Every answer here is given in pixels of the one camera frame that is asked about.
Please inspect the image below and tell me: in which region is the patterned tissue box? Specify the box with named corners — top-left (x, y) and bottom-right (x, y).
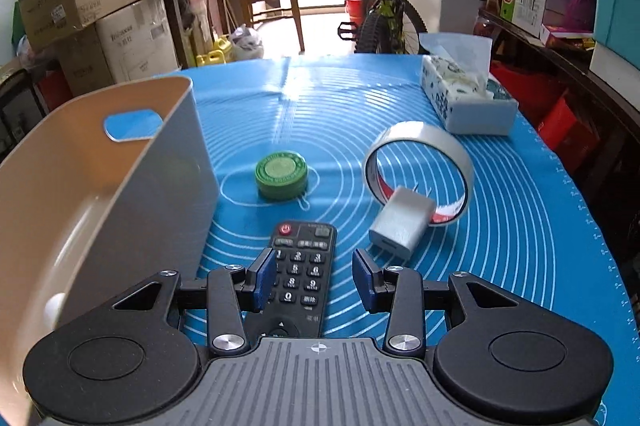
top-left (419, 32), bottom-right (518, 136)

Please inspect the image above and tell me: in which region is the large stacked cardboard box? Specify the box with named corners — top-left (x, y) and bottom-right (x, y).
top-left (55, 0), bottom-right (179, 96)

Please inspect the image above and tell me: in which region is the red plastic bucket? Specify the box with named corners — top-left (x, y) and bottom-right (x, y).
top-left (345, 0), bottom-right (367, 27)

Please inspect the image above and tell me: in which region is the dark wooden side shelf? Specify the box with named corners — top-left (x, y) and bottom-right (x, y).
top-left (476, 5), bottom-right (640, 187)

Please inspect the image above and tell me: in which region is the beige plastic storage bin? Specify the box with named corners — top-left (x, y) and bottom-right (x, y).
top-left (1, 75), bottom-right (219, 425)

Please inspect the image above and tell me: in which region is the black tv remote control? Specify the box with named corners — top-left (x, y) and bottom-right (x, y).
top-left (244, 220), bottom-right (337, 345)

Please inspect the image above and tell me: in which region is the small white pill bottle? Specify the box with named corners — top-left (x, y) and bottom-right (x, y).
top-left (43, 293), bottom-right (66, 328)

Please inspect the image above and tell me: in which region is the teal plastic crate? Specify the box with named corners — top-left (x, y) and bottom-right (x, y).
top-left (593, 0), bottom-right (640, 68)

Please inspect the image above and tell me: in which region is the yellow oil jug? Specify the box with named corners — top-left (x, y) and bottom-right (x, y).
top-left (195, 36), bottom-right (233, 67)

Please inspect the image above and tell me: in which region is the black metal shelf rack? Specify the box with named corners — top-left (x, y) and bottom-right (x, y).
top-left (1, 69), bottom-right (48, 160)

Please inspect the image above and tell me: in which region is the blue silicone baking mat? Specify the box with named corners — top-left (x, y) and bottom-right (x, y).
top-left (164, 52), bottom-right (640, 426)

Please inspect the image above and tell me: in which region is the white usb wall charger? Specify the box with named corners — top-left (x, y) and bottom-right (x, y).
top-left (369, 187), bottom-right (436, 261)

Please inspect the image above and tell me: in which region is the clear tape roll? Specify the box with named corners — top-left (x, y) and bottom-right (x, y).
top-left (362, 121), bottom-right (474, 227)

